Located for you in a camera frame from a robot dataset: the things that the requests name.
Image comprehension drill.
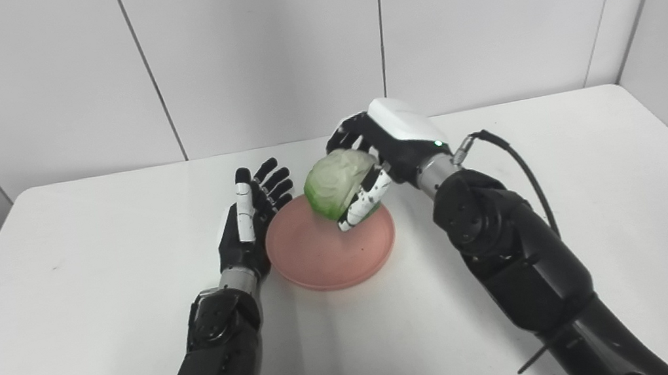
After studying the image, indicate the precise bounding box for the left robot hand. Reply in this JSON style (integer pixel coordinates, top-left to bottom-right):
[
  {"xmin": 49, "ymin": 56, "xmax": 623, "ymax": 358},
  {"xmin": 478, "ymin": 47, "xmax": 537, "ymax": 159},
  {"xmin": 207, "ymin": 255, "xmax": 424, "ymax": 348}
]
[{"xmin": 205, "ymin": 156, "xmax": 308, "ymax": 285}]

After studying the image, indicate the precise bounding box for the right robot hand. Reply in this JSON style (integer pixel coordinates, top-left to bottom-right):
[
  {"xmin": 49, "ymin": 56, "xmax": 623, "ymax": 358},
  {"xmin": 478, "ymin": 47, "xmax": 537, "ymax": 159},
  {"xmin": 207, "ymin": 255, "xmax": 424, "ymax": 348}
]
[{"xmin": 320, "ymin": 88, "xmax": 462, "ymax": 233}]

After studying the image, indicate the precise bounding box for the green white toy cabbage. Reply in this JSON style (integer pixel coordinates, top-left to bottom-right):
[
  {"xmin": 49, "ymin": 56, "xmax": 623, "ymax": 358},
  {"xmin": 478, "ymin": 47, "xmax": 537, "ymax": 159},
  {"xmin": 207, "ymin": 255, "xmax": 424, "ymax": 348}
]
[{"xmin": 299, "ymin": 144, "xmax": 388, "ymax": 229}]

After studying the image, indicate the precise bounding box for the pink plate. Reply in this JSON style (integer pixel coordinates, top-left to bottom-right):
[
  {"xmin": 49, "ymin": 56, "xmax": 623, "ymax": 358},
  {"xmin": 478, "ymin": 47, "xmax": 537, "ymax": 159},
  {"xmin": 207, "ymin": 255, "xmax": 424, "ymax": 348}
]
[{"xmin": 259, "ymin": 182, "xmax": 403, "ymax": 300}]

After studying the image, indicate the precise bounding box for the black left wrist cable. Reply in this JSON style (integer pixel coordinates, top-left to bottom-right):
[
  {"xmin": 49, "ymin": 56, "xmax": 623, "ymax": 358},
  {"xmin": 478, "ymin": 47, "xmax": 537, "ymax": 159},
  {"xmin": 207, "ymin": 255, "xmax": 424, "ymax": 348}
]
[{"xmin": 184, "ymin": 287, "xmax": 226, "ymax": 329}]

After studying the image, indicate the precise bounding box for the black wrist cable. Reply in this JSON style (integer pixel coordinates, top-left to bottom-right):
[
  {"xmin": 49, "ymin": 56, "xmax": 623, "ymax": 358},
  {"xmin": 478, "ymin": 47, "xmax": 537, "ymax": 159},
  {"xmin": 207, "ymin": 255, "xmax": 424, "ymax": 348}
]
[
  {"xmin": 448, "ymin": 120, "xmax": 563, "ymax": 255},
  {"xmin": 184, "ymin": 287, "xmax": 226, "ymax": 329}
]

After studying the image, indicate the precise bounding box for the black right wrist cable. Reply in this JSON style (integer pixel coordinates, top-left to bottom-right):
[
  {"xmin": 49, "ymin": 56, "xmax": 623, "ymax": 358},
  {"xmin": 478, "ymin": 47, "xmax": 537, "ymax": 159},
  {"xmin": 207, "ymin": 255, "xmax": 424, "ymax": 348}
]
[{"xmin": 448, "ymin": 120, "xmax": 563, "ymax": 255}]

